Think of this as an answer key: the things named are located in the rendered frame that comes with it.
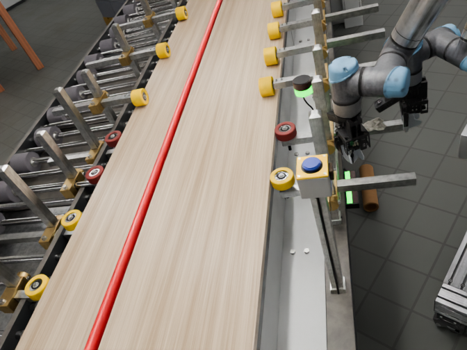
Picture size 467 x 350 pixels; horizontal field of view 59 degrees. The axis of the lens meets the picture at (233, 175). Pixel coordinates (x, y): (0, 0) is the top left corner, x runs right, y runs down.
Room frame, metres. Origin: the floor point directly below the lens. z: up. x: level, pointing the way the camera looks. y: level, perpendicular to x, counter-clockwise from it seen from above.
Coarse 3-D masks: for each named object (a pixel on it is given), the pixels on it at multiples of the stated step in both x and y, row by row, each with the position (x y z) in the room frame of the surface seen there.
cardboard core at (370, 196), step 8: (360, 168) 1.66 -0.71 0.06; (368, 168) 1.63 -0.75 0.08; (360, 176) 1.61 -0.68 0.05; (368, 176) 1.56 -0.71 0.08; (368, 192) 1.46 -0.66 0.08; (376, 192) 1.46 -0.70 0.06; (368, 200) 1.41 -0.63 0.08; (376, 200) 1.40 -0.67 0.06; (368, 208) 1.41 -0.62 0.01; (376, 208) 1.38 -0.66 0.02
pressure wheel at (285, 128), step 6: (276, 126) 1.24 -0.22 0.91; (282, 126) 1.23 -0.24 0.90; (288, 126) 1.22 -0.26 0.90; (294, 126) 1.20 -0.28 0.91; (276, 132) 1.21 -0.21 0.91; (282, 132) 1.20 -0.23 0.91; (288, 132) 1.18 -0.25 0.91; (294, 132) 1.18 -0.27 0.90; (282, 138) 1.18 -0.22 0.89; (288, 138) 1.18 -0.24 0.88
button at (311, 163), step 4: (304, 160) 0.66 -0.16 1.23; (308, 160) 0.66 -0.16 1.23; (312, 160) 0.65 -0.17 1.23; (316, 160) 0.65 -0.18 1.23; (304, 164) 0.65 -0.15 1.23; (308, 164) 0.65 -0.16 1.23; (312, 164) 0.64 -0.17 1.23; (316, 164) 0.64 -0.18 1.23; (304, 168) 0.64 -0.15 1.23; (308, 168) 0.64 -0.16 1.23; (312, 168) 0.63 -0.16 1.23; (316, 168) 0.63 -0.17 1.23
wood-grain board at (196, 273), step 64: (192, 0) 2.94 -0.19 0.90; (256, 0) 2.50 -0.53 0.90; (256, 64) 1.76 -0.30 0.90; (128, 128) 1.65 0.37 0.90; (192, 128) 1.45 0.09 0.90; (256, 128) 1.29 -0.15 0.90; (128, 192) 1.22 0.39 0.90; (192, 192) 1.08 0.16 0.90; (256, 192) 0.96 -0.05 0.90; (64, 256) 1.02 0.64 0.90; (192, 256) 0.81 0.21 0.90; (256, 256) 0.72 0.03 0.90; (64, 320) 0.77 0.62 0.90; (128, 320) 0.68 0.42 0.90; (192, 320) 0.61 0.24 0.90; (256, 320) 0.54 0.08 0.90
